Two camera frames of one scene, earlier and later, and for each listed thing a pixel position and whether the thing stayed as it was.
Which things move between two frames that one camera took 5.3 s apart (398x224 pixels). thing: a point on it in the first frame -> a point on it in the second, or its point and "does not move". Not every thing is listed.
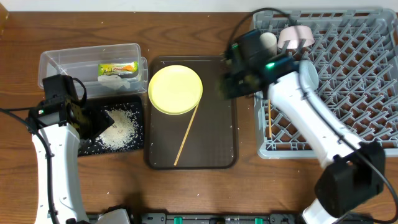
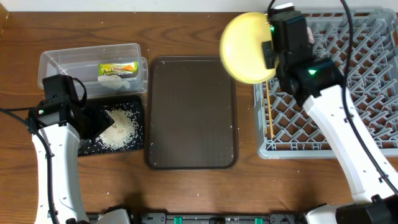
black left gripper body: x=94 y=122 does not move
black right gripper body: x=233 y=82 -> x=268 y=54
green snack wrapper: x=104 y=69 does not move
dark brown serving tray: x=212 y=142 does not move
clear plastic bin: x=103 y=70 does not move
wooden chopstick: x=183 y=142 -> x=269 y=109
